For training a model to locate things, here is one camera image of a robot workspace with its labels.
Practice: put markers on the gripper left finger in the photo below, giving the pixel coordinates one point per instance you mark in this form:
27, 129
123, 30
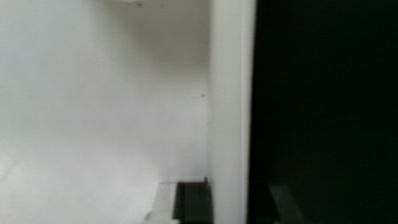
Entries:
192, 203

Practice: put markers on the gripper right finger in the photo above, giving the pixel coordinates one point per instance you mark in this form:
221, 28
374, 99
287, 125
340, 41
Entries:
290, 214

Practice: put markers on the white square tabletop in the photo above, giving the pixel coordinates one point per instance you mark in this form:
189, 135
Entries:
125, 91

